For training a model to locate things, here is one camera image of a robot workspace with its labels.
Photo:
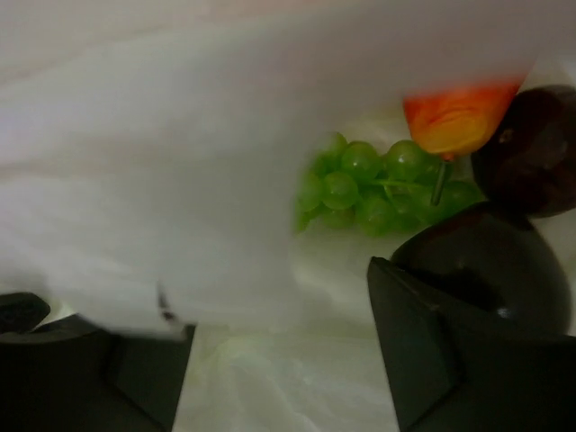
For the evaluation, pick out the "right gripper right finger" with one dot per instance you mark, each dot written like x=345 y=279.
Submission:
x=453 y=367

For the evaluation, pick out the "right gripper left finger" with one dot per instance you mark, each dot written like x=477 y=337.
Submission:
x=69 y=375

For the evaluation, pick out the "translucent plastic bag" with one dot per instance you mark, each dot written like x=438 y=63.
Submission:
x=150 y=153

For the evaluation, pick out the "orange fake fruit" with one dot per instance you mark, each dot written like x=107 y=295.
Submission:
x=460 y=121

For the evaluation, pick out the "dark round fake fruit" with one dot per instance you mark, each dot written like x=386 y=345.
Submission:
x=494 y=260

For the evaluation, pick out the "green fake grapes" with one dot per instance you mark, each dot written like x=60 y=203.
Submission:
x=352 y=184

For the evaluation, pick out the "dark purple fake fruit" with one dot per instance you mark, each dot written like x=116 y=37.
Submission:
x=528 y=165

